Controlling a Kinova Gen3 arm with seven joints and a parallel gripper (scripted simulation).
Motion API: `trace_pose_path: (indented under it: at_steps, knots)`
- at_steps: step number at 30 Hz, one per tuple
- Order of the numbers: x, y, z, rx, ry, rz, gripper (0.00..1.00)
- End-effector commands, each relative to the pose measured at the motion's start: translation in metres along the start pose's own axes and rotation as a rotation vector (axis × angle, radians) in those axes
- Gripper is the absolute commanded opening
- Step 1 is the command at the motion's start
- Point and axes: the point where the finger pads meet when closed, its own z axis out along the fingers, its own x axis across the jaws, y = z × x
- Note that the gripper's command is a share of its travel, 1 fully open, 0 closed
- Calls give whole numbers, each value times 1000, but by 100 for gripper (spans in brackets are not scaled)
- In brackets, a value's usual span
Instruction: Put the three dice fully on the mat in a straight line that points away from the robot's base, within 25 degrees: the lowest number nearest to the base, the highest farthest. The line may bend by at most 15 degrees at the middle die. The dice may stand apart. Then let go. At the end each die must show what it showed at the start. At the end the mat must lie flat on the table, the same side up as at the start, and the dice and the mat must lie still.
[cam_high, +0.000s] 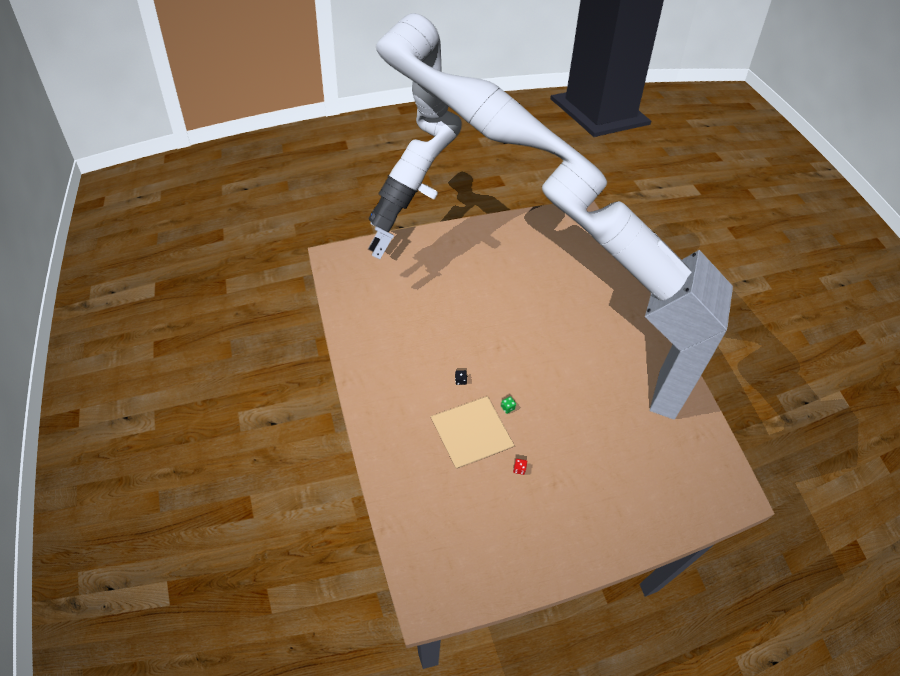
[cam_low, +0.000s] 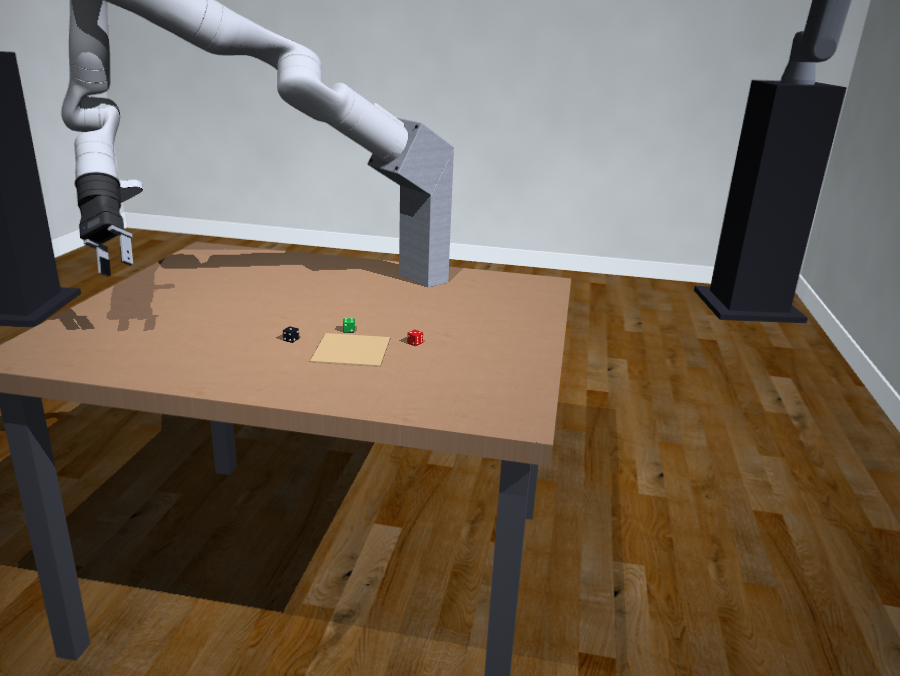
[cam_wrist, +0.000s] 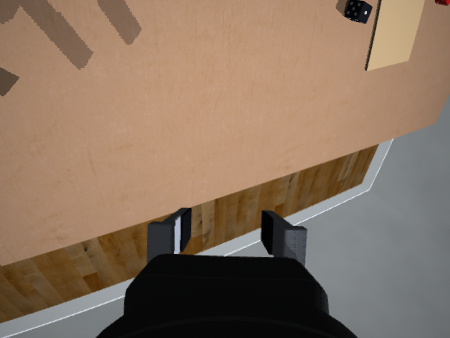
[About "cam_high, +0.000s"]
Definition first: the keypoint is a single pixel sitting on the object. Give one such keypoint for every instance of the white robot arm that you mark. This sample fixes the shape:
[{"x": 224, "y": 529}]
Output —
[{"x": 572, "y": 187}]

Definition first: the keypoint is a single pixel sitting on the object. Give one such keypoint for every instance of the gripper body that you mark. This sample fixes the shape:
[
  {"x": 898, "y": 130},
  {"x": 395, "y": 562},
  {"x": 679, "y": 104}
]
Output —
[{"x": 397, "y": 192}]

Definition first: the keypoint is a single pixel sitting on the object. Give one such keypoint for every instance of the tan flat mat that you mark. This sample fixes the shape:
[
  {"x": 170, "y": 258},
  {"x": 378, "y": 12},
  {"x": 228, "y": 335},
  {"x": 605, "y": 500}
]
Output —
[{"x": 472, "y": 432}]

